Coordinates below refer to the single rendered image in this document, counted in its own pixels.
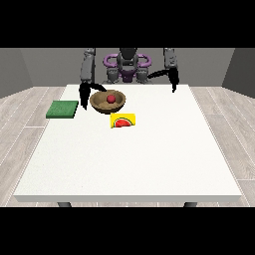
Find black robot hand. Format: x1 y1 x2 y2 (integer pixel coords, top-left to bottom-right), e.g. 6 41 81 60
147 67 180 94
79 81 108 112

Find brown wooden bowl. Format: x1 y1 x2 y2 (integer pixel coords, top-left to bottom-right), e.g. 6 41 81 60
89 89 128 115

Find green square pad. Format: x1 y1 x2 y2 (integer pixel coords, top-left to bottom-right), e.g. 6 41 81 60
45 101 80 120

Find yellow cup melon print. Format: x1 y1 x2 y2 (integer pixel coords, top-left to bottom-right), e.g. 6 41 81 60
110 113 136 129

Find grey robot trunk purple rings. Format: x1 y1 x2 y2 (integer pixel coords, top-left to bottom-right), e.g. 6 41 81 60
101 48 153 86

